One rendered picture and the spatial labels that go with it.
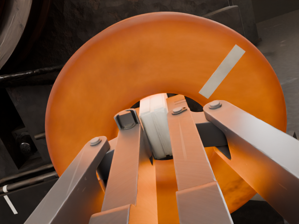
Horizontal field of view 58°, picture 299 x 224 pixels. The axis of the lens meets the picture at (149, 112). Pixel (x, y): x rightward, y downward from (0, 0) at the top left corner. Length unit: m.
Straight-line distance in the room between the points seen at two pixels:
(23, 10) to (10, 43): 0.05
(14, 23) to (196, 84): 0.33
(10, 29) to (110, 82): 0.30
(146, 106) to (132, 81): 0.02
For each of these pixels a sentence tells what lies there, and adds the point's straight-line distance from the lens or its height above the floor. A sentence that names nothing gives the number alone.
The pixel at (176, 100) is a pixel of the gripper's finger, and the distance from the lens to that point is 0.17.
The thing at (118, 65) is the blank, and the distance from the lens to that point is 0.15.
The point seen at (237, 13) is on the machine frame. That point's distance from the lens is 0.51.
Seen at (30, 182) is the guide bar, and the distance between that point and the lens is 0.52.
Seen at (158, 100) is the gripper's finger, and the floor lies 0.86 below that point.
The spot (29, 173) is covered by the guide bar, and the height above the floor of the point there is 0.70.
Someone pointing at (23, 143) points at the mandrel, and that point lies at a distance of 0.62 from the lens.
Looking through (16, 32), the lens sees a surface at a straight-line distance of 0.44.
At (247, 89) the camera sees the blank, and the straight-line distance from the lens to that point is 0.17.
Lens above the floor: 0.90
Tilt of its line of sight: 18 degrees down
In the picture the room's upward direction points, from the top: 20 degrees counter-clockwise
